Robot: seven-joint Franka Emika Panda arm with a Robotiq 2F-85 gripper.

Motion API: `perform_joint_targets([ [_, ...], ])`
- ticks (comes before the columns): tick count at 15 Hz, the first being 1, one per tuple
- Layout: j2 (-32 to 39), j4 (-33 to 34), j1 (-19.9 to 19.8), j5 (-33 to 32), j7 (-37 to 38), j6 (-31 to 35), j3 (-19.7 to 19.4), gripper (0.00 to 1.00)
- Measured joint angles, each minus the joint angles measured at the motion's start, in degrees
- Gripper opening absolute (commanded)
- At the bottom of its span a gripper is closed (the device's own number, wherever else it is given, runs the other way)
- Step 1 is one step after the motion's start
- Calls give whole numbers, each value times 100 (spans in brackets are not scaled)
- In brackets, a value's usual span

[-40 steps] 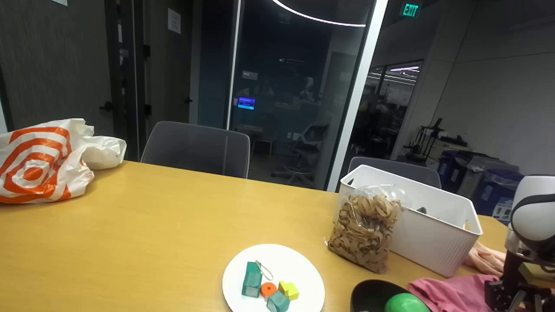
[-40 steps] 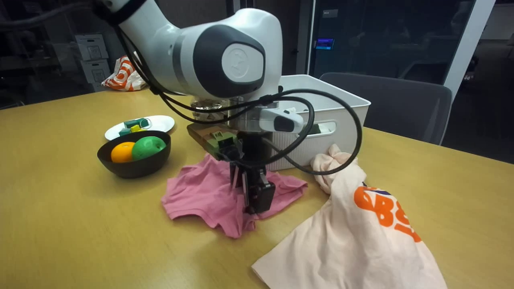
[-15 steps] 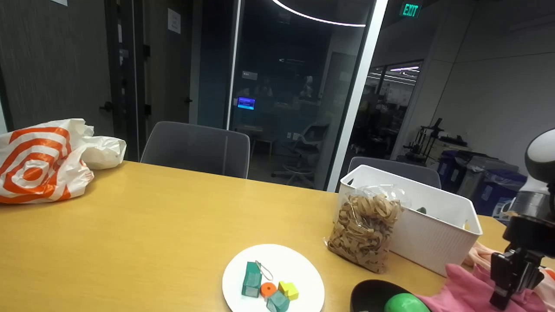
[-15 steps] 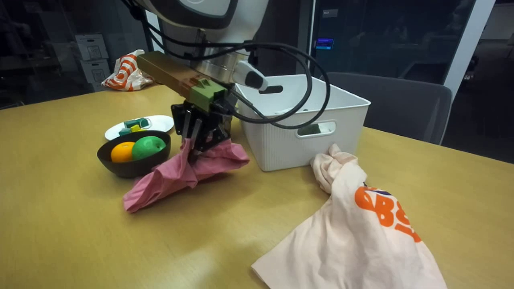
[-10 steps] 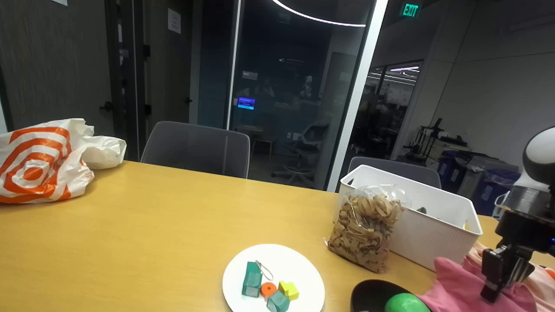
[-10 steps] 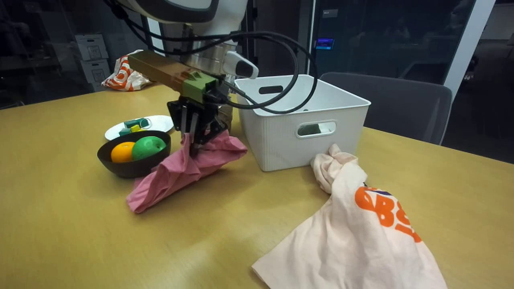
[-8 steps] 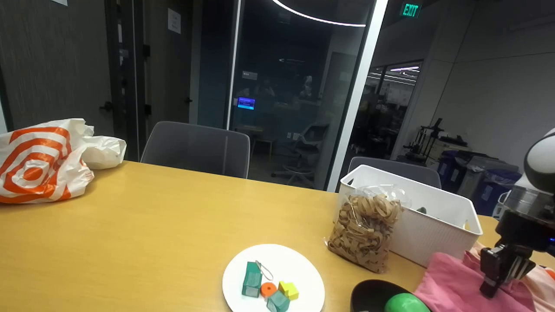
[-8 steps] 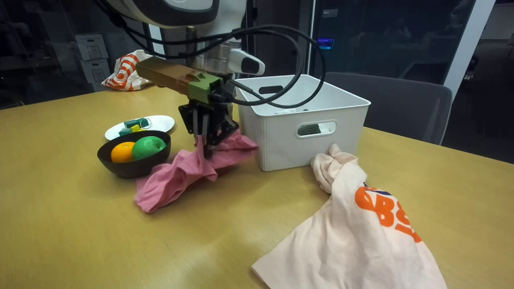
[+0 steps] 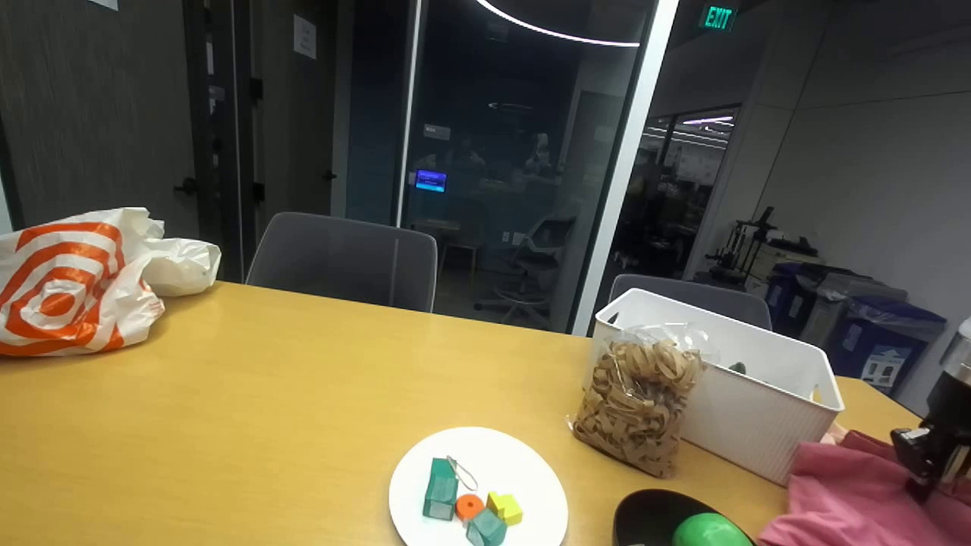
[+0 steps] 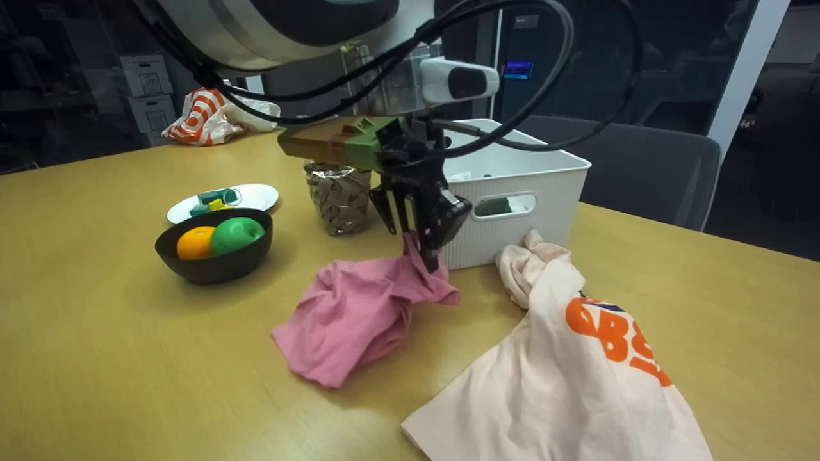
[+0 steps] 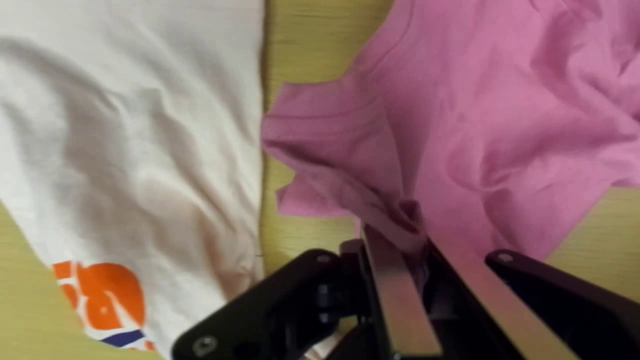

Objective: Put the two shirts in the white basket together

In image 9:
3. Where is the white plastic basket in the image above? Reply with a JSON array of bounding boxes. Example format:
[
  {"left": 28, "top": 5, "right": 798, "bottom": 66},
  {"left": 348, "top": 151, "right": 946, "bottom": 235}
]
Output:
[{"left": 588, "top": 288, "right": 845, "bottom": 487}]

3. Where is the row of waste bins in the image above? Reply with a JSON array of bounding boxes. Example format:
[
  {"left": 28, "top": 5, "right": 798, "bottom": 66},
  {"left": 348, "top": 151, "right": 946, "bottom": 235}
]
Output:
[{"left": 765, "top": 262, "right": 947, "bottom": 396}]

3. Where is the pink shirt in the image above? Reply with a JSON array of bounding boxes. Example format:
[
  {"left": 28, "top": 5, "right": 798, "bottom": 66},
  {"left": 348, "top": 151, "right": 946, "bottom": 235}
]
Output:
[{"left": 758, "top": 429, "right": 971, "bottom": 546}]

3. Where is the black machine on cart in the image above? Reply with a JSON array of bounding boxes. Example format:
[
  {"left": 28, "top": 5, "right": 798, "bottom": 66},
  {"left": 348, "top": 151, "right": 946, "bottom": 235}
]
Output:
[{"left": 705, "top": 206, "right": 822, "bottom": 293}]

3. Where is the green ball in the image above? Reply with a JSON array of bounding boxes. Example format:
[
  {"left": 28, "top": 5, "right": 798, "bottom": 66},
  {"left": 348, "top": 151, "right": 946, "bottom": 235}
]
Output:
[{"left": 671, "top": 513, "right": 753, "bottom": 546}]

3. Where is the grey chair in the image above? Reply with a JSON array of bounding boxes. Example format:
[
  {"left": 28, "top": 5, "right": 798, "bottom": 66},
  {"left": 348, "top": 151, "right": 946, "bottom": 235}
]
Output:
[
  {"left": 609, "top": 274, "right": 773, "bottom": 332},
  {"left": 245, "top": 212, "right": 438, "bottom": 313}
]

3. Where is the bag of ribbon pasta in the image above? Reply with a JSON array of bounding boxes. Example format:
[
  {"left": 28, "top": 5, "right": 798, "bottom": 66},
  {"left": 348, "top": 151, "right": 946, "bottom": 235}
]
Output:
[{"left": 567, "top": 322, "right": 718, "bottom": 480}]

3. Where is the black bowl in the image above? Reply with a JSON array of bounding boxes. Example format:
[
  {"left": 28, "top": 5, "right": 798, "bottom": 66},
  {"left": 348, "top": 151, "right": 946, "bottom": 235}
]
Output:
[{"left": 612, "top": 489, "right": 758, "bottom": 546}]

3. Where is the white round plate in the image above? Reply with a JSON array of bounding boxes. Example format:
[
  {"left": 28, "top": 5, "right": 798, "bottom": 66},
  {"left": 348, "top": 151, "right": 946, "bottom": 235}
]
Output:
[{"left": 388, "top": 426, "right": 569, "bottom": 546}]

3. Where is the white office chair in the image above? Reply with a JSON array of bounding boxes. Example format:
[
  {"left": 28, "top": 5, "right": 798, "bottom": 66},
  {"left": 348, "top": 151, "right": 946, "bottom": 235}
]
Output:
[{"left": 474, "top": 215, "right": 577, "bottom": 329}]

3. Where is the yellow wooden block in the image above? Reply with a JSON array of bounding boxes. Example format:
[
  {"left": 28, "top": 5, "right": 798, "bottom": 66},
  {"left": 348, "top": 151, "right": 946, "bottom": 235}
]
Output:
[{"left": 486, "top": 491, "right": 524, "bottom": 527}]

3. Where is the green exit sign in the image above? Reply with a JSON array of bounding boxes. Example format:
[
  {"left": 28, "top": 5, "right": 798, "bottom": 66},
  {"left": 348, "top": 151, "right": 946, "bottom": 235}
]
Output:
[{"left": 699, "top": 4, "right": 738, "bottom": 33}]

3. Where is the teal wooden block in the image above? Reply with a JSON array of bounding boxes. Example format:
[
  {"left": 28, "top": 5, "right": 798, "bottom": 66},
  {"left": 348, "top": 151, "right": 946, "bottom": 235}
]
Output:
[{"left": 466, "top": 508, "right": 507, "bottom": 546}]

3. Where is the tall green wooden block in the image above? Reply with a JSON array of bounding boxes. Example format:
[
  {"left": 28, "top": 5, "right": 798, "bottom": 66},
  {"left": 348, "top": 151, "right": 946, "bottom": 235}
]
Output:
[{"left": 423, "top": 457, "right": 460, "bottom": 522}]

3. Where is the orange and white plastic bag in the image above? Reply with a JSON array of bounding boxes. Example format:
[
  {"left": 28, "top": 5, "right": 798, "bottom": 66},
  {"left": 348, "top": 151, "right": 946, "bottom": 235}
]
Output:
[{"left": 0, "top": 207, "right": 166, "bottom": 358}]

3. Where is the thin string loop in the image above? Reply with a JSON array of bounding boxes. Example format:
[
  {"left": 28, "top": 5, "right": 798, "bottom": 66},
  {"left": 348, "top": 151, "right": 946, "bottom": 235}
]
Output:
[{"left": 446, "top": 455, "right": 479, "bottom": 493}]

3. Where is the ring ceiling light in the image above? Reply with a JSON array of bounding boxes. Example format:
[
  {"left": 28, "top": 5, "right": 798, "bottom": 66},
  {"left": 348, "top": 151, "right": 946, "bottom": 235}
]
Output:
[{"left": 476, "top": 0, "right": 642, "bottom": 49}]

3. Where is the paper notice on wall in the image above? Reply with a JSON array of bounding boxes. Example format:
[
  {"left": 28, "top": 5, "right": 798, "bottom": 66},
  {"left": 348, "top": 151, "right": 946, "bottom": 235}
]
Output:
[{"left": 293, "top": 14, "right": 318, "bottom": 60}]

